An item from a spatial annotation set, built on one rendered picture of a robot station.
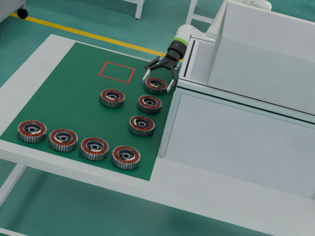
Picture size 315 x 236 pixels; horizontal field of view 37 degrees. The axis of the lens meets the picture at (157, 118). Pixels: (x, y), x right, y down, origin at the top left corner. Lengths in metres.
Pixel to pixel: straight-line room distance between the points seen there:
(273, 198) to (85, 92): 0.97
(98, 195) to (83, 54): 0.82
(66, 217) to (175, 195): 0.99
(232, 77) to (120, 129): 0.58
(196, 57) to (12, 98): 0.82
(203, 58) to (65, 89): 0.68
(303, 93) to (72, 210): 1.47
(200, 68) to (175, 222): 1.15
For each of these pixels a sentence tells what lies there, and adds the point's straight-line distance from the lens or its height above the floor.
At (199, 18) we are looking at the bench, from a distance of 4.90.
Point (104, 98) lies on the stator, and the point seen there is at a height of 0.78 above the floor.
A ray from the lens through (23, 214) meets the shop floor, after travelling 2.67.
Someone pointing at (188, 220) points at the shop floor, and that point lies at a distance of 2.80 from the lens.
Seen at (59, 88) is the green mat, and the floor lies 0.75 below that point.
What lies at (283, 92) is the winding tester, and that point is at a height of 1.17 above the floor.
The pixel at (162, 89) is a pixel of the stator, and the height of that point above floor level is 0.78.
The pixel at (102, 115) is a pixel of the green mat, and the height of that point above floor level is 0.75.
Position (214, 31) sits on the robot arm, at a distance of 2.51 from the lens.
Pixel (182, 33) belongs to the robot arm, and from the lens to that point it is 2.49.
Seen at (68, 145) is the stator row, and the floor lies 0.78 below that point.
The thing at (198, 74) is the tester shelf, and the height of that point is 1.11.
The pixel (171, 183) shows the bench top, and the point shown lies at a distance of 1.85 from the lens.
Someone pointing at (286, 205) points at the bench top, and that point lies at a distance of 1.96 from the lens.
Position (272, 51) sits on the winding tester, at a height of 1.31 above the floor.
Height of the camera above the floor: 1.97
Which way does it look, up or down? 34 degrees down
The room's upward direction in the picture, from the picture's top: 14 degrees clockwise
